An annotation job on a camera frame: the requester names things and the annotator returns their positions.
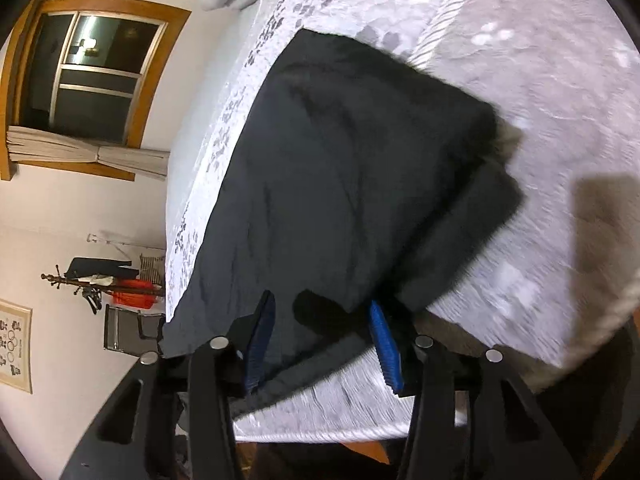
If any orange hanging garment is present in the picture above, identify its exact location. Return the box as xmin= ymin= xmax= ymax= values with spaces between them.
xmin=111 ymin=279 xmax=165 ymax=312

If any beige curtain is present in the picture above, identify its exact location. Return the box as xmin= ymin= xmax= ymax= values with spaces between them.
xmin=6 ymin=126 xmax=172 ymax=181

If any wooden coat rack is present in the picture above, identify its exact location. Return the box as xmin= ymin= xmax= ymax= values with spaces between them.
xmin=41 ymin=271 xmax=166 ymax=317

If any white metal stand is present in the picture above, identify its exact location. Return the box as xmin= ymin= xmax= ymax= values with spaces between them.
xmin=87 ymin=232 xmax=166 ymax=252

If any wooden framed window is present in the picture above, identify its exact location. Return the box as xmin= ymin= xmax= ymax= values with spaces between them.
xmin=0 ymin=0 xmax=192 ymax=182

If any black metal chair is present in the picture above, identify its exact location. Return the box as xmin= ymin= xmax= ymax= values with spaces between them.
xmin=103 ymin=304 xmax=167 ymax=357

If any wall poster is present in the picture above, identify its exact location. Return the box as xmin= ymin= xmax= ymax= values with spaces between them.
xmin=0 ymin=299 xmax=34 ymax=395

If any woven basket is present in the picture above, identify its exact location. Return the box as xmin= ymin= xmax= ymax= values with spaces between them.
xmin=138 ymin=254 xmax=166 ymax=284

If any grey bed sheet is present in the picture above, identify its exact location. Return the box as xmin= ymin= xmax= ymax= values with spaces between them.
xmin=164 ymin=0 xmax=266 ymax=226

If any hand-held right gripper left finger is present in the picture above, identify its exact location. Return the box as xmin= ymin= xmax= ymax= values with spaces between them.
xmin=60 ymin=290 xmax=277 ymax=480

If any black hanging garment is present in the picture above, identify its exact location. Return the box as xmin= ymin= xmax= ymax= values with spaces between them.
xmin=65 ymin=257 xmax=140 ymax=282

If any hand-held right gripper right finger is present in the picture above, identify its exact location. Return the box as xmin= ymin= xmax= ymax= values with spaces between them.
xmin=369 ymin=300 xmax=581 ymax=480

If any black jacket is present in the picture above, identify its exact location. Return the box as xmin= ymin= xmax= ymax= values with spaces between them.
xmin=159 ymin=28 xmax=526 ymax=413

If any white floral bedspread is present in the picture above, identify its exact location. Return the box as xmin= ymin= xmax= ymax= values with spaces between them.
xmin=165 ymin=0 xmax=640 ymax=445

